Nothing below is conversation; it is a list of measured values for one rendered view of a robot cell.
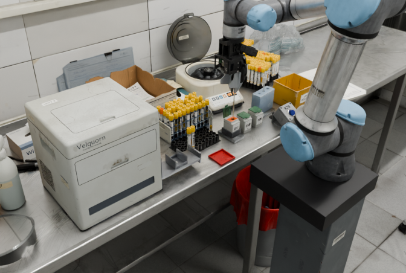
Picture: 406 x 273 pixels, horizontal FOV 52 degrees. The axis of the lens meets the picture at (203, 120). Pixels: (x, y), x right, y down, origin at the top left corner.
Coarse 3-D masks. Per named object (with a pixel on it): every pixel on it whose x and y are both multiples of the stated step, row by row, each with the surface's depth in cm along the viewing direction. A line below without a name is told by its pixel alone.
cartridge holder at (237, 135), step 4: (224, 128) 158; (220, 132) 160; (224, 132) 158; (228, 132) 156; (236, 132) 157; (240, 132) 159; (224, 136) 159; (228, 136) 157; (232, 136) 156; (236, 136) 157; (240, 136) 157; (244, 136) 158; (232, 140) 156; (236, 140) 156
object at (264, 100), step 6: (264, 90) 171; (270, 90) 171; (252, 96) 169; (258, 96) 166; (264, 96) 168; (270, 96) 172; (252, 102) 170; (258, 102) 168; (264, 102) 170; (270, 102) 174; (264, 108) 172; (270, 108) 176; (264, 114) 172
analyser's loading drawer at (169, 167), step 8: (176, 152) 141; (184, 152) 144; (192, 152) 143; (200, 152) 140; (168, 160) 137; (176, 160) 140; (184, 160) 138; (192, 160) 140; (200, 160) 141; (168, 168) 136; (176, 168) 136; (184, 168) 138
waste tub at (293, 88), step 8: (280, 80) 181; (288, 80) 185; (296, 80) 185; (304, 80) 182; (280, 88) 177; (288, 88) 173; (296, 88) 187; (304, 88) 173; (280, 96) 178; (288, 96) 175; (296, 96) 171; (304, 96) 175; (280, 104) 180; (296, 104) 174
